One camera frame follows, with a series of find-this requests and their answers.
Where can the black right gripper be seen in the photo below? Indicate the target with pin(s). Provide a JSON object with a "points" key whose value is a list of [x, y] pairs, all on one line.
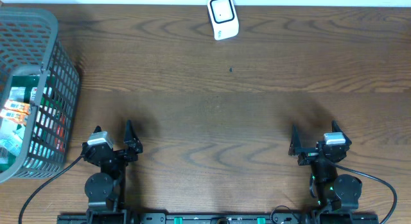
{"points": [[296, 148]]}

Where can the light green tissue packet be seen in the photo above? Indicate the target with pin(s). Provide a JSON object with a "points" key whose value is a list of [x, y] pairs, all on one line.
{"points": [[12, 135]]}

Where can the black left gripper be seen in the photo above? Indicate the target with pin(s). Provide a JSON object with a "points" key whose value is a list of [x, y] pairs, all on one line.
{"points": [[133, 146]]}

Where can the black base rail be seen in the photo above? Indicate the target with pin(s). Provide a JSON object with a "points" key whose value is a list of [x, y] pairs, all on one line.
{"points": [[161, 218]]}

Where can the white barcode scanner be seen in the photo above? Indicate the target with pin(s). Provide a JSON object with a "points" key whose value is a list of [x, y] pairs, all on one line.
{"points": [[223, 18]]}

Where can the grey plastic mesh basket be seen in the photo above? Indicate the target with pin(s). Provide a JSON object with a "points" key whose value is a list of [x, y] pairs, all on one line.
{"points": [[33, 56]]}

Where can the white green packet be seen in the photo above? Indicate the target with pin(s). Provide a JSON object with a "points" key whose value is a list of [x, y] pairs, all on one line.
{"points": [[23, 94]]}

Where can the orange tissue pack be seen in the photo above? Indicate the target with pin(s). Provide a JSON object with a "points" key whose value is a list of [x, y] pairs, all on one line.
{"points": [[17, 117], [17, 106]]}

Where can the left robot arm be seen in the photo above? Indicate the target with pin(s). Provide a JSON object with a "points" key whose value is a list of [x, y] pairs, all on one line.
{"points": [[106, 189]]}

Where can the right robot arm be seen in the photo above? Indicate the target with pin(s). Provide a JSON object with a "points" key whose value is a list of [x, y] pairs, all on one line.
{"points": [[337, 195]]}

